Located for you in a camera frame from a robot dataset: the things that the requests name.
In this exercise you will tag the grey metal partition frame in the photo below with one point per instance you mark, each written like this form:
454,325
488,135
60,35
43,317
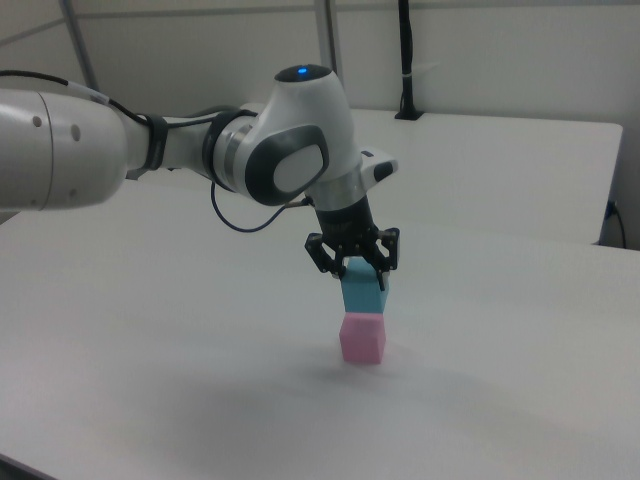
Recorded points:
330,50

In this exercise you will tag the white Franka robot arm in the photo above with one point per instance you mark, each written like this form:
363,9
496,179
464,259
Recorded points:
300,125

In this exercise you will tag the black camera pole with clamp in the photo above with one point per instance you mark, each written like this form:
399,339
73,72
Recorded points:
406,50

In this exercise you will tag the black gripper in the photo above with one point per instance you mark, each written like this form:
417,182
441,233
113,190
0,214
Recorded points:
347,222

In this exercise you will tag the blue foam cube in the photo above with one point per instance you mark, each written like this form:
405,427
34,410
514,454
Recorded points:
362,295

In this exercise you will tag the pink foam cube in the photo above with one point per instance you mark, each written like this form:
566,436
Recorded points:
360,342

